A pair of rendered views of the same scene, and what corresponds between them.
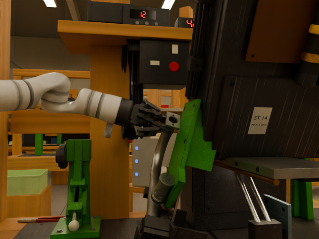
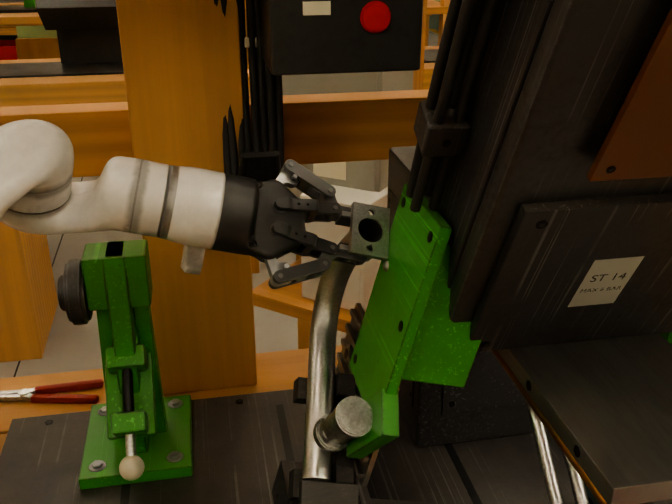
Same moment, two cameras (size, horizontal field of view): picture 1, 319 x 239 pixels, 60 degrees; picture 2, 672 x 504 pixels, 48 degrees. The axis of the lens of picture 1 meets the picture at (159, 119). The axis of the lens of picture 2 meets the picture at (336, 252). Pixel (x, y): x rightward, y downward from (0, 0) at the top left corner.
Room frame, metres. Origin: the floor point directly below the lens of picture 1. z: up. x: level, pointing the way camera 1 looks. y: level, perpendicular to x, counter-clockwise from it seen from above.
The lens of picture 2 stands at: (0.06, 0.01, 1.52)
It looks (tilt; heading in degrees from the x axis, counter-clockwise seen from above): 24 degrees down; 359
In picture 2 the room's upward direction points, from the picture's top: straight up
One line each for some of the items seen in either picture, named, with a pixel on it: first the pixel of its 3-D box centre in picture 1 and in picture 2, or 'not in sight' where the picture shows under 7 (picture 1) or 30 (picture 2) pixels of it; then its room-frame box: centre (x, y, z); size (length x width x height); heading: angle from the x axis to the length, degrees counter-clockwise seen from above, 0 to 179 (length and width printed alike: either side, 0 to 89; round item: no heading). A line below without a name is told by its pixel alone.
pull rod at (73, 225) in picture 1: (74, 218); (131, 449); (0.76, 0.23, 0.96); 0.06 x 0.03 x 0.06; 10
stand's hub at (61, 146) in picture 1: (61, 156); (74, 292); (0.83, 0.29, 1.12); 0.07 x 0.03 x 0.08; 10
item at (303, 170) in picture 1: (258, 163); (584, 355); (0.70, -0.25, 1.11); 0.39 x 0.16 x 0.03; 10
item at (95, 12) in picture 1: (110, 16); not in sight; (0.95, 0.17, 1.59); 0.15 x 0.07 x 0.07; 100
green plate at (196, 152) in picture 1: (194, 141); (426, 301); (0.71, -0.09, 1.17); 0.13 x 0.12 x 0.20; 100
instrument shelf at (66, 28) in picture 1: (188, 45); not in sight; (1.04, -0.11, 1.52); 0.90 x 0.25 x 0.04; 100
